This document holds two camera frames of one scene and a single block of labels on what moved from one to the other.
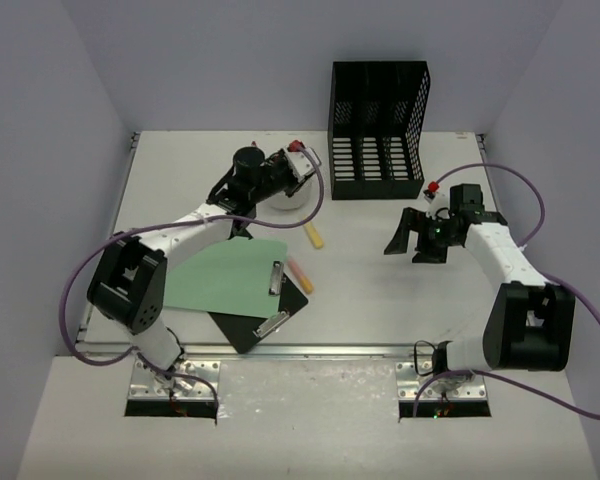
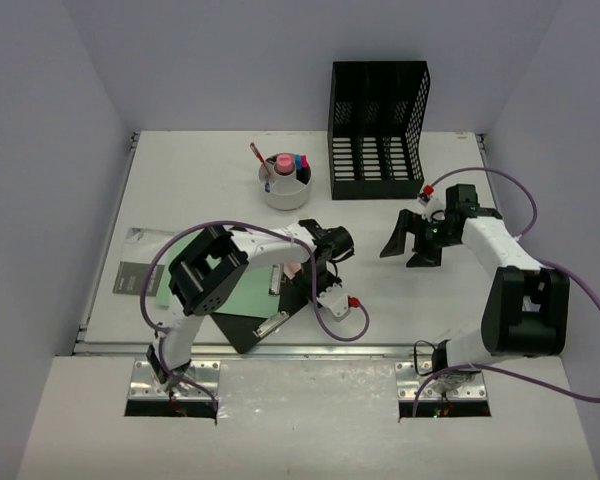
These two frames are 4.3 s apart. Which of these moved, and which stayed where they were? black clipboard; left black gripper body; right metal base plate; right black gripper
Moved: left black gripper body
Stayed: right black gripper; right metal base plate; black clipboard
